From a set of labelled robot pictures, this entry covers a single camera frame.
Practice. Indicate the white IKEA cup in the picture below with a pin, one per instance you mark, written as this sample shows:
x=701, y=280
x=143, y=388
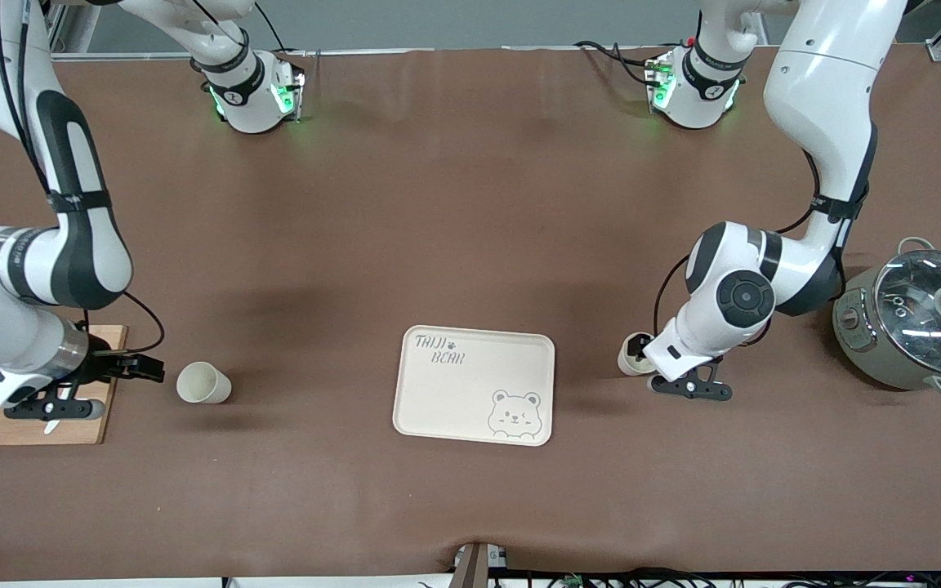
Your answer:
x=201, y=384
x=627, y=359

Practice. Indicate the grey-green cooking pot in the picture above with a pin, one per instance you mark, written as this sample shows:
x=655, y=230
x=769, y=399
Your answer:
x=871, y=351

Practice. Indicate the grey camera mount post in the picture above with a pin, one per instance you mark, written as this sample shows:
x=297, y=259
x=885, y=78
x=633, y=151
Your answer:
x=474, y=567

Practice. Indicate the glass pot lid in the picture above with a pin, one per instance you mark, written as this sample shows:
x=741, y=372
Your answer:
x=928, y=310

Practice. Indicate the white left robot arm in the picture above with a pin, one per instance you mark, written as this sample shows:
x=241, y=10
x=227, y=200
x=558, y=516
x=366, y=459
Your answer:
x=822, y=82

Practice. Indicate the aluminium frame structure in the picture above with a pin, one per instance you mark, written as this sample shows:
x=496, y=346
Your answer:
x=62, y=24

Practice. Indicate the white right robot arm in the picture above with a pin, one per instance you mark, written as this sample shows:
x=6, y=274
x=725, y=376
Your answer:
x=70, y=261

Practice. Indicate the bamboo cutting board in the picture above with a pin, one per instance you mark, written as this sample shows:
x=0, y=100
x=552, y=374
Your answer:
x=29, y=434

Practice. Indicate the cream bear print tray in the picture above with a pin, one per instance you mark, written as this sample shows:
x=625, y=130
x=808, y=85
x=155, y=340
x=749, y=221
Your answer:
x=462, y=392

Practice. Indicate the white plastic knife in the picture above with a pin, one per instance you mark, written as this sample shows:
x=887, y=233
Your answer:
x=51, y=426

